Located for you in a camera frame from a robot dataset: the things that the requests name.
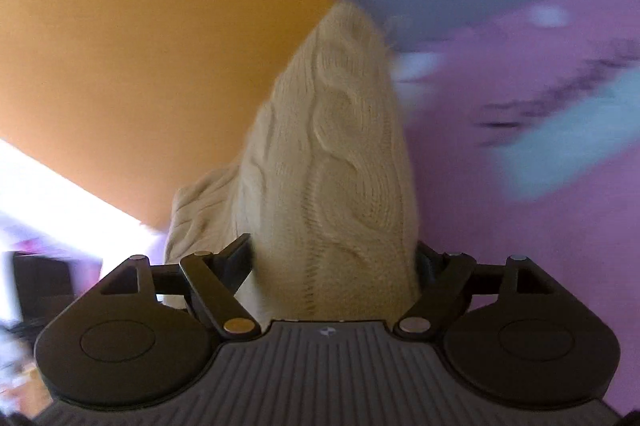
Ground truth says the orange backdrop board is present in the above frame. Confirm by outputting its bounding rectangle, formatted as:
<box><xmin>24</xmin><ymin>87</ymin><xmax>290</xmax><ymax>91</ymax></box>
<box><xmin>0</xmin><ymin>0</ymin><xmax>347</xmax><ymax>233</ymax></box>

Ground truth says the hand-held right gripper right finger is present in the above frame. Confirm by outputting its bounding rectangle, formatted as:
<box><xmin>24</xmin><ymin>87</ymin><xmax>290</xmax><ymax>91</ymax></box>
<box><xmin>393</xmin><ymin>241</ymin><xmax>557</xmax><ymax>339</ymax></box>

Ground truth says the purple printed bed sheet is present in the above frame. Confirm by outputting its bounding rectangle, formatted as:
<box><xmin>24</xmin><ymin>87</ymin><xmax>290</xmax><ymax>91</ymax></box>
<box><xmin>387</xmin><ymin>0</ymin><xmax>640</xmax><ymax>409</ymax></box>

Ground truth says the cable-knit button cardigan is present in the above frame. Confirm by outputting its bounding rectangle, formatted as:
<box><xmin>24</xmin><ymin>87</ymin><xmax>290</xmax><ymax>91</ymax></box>
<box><xmin>162</xmin><ymin>0</ymin><xmax>422</xmax><ymax>323</ymax></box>

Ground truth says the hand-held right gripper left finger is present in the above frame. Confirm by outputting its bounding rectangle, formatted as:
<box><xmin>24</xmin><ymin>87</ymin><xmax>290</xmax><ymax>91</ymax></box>
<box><xmin>100</xmin><ymin>233</ymin><xmax>260</xmax><ymax>340</ymax></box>

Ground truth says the dark box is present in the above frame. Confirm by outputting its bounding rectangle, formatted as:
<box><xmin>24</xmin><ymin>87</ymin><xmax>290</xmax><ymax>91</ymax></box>
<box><xmin>11</xmin><ymin>251</ymin><xmax>103</xmax><ymax>324</ymax></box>

